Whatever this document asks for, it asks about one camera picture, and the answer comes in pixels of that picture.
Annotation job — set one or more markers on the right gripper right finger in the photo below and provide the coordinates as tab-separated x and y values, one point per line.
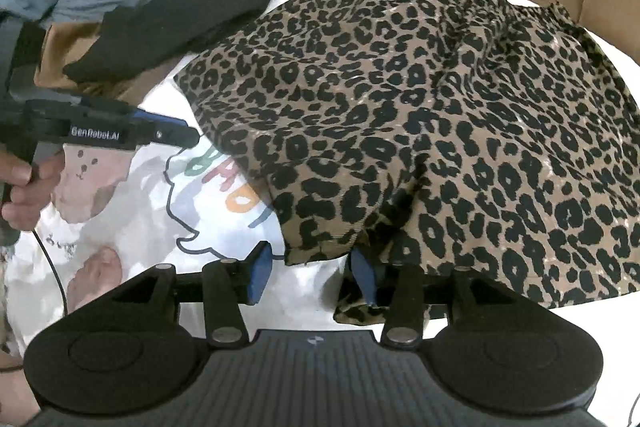
396	288

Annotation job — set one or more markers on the brown mustard garment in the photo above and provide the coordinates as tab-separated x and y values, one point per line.
65	43

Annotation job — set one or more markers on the cream bear print blanket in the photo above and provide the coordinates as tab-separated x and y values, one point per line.
174	206

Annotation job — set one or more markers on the person left hand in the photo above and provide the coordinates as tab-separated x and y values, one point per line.
31	188

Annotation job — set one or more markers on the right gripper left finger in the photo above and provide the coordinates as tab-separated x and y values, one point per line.
228	284

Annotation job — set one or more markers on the black garment on pile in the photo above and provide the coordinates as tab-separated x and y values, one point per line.
132	40

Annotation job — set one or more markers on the person bare foot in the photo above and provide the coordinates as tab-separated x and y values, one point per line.
100	273

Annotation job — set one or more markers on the leopard print garment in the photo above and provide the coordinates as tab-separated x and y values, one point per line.
439	133

